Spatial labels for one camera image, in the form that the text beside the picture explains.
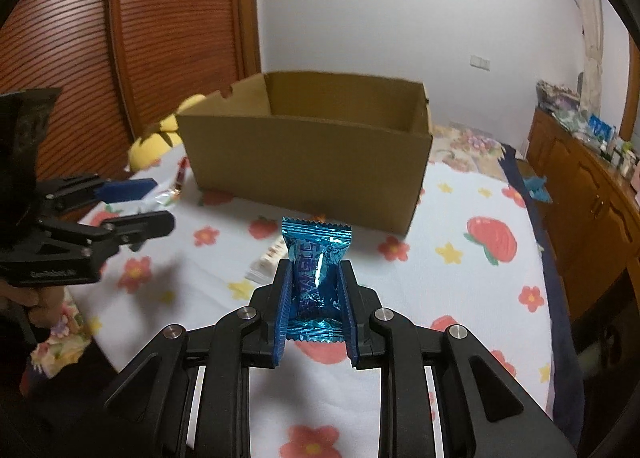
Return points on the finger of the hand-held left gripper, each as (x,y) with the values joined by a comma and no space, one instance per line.
(125,190)
(145,225)

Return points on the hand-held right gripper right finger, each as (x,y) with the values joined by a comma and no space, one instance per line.
(350,308)

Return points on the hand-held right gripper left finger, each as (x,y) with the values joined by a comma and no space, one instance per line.
(284,308)

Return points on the shiny blue candy packet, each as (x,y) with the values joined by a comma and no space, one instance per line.
(312,263)

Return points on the brown cardboard box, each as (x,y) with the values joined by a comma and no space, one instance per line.
(300,163)

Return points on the person's left hand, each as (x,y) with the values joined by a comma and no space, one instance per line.
(45,303)

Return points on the clear plastic wrapper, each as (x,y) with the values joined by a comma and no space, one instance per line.
(165,197)

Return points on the white beige snack packet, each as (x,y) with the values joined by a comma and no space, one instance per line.
(267,258)

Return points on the yellow plush toy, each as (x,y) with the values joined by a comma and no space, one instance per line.
(150,143)

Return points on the red stick snack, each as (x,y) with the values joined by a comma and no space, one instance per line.
(181,175)

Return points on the white flower print sheet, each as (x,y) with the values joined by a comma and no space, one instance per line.
(450,288)

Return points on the wooden louvred wardrobe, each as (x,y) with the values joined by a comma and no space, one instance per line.
(175,38)

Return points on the floral blanket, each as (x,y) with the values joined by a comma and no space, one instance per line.
(470,148)

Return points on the dark blue bed cover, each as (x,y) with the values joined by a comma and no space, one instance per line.
(560,338)

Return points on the blue crumpled wrapper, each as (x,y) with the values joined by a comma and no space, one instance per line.
(537,188)

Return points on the wooden sideboard cabinet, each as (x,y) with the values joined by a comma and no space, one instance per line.
(590,218)

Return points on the pile of printed packages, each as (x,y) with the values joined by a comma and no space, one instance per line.
(557,95)

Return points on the blue white carton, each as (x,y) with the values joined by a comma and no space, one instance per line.
(600,128)

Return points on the cluster of small bottles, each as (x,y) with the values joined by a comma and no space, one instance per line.
(622,153)

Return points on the beige curtain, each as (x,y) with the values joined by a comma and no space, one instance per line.
(592,53)

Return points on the white wall switch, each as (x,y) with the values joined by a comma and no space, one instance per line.
(481,62)

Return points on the wooden window frame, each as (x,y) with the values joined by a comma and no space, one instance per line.
(631,88)

